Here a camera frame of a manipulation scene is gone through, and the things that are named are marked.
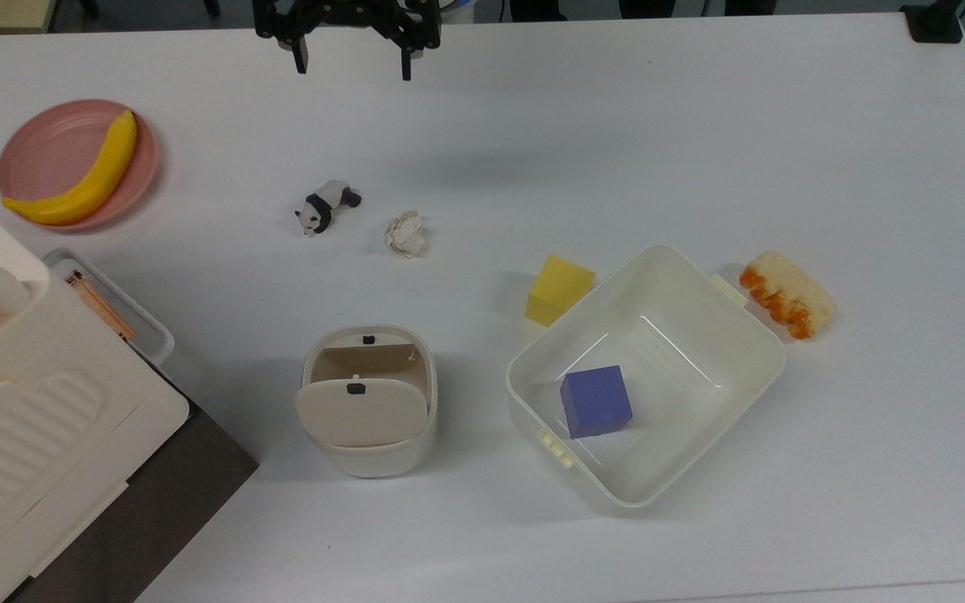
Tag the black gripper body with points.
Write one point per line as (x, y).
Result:
(348, 15)

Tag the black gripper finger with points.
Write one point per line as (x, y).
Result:
(301, 55)
(406, 64)

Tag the beige desktop trash can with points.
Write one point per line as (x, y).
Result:
(365, 410)

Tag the black white panda figurine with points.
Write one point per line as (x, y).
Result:
(323, 207)

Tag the crumpled white paper ball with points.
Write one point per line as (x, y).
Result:
(406, 234)

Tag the yellow toy banana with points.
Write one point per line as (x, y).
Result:
(95, 184)

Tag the pink round plate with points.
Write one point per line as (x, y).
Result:
(55, 151)

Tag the yellow foam cube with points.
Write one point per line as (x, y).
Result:
(558, 291)

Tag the clear tray with copper sticks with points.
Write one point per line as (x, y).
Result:
(114, 306)

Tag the blue purple cube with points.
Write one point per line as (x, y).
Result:
(596, 401)

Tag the white square plastic bin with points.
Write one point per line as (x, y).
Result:
(700, 335)

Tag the orange white bread toy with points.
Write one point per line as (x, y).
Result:
(786, 294)

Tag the dark grey mat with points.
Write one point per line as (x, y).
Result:
(164, 511)

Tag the black table clamp mount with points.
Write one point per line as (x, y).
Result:
(933, 21)

